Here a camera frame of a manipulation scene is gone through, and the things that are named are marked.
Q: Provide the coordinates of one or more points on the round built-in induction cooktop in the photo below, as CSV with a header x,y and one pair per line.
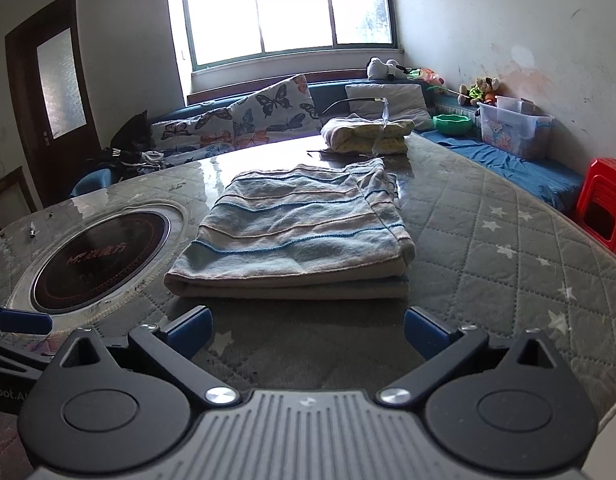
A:
x,y
103,255

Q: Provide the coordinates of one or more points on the blue sofa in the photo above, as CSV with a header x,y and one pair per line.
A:
x,y
513,170

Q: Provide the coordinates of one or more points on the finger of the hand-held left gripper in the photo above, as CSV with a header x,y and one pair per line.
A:
x,y
23,322

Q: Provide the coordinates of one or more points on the white plush toy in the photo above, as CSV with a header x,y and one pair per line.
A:
x,y
380,67

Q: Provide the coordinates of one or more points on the dark wooden door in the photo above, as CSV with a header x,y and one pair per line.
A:
x,y
23,110

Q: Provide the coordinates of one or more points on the brown plush toys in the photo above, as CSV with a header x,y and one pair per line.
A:
x,y
480,91

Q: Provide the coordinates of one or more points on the grey pillow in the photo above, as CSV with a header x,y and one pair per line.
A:
x,y
403,100

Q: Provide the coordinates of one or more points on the green bowl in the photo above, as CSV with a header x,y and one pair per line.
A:
x,y
450,125

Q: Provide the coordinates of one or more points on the window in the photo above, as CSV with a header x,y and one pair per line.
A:
x,y
288,5

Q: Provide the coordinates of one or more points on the folded yellow patterned blanket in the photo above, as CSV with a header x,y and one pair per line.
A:
x,y
358,137

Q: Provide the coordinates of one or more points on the red plastic stool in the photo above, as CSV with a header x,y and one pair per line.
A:
x,y
600,195

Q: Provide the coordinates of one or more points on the butterfly print pillow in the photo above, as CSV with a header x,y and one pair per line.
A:
x,y
278,110
198,135

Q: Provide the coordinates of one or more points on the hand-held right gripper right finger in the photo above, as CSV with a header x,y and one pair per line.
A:
x,y
428,335

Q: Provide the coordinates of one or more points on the clear plastic storage box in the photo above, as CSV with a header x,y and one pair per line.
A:
x,y
513,130

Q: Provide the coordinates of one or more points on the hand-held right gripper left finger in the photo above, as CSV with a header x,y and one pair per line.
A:
x,y
188,332

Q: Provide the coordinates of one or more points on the green orange toy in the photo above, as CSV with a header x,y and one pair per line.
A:
x,y
425,76

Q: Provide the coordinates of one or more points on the black bag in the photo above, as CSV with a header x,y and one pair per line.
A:
x,y
133,132

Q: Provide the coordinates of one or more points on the blue beige striped knit garment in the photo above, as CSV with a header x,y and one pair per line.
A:
x,y
298,230

